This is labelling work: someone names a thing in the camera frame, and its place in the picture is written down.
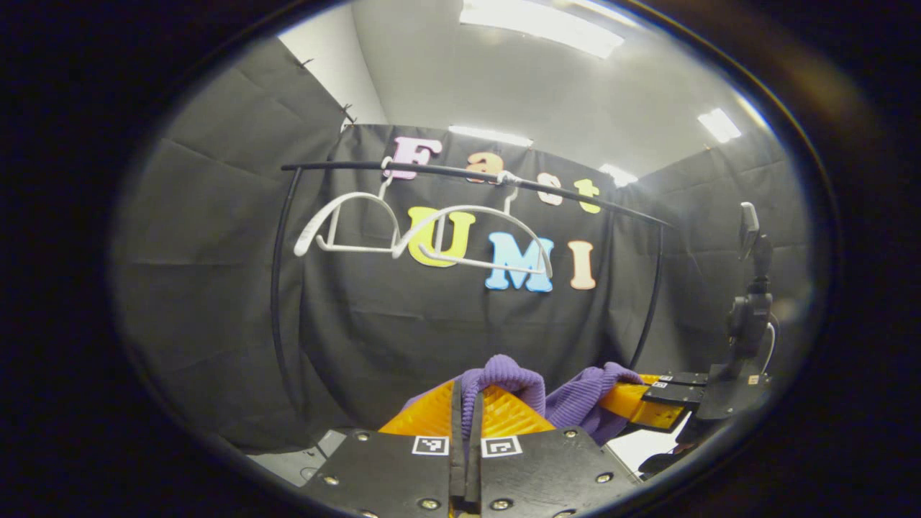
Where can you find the black metal clothes rack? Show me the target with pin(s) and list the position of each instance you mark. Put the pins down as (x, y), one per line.
(338, 165)

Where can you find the large ceiling light panel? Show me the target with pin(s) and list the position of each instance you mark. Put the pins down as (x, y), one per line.
(540, 21)

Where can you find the white plastic hanger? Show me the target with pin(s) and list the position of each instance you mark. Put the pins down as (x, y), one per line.
(475, 210)
(338, 203)

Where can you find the black backdrop cloth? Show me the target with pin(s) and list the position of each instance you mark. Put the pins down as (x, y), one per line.
(360, 338)

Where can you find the purple knit cardigan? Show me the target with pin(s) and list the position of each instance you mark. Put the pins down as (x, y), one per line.
(568, 406)

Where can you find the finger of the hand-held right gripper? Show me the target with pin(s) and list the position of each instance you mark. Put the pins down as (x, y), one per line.
(683, 378)
(647, 406)

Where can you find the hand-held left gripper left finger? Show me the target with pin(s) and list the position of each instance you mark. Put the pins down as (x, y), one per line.
(456, 460)

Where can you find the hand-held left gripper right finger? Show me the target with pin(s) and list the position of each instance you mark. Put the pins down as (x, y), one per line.
(475, 467)

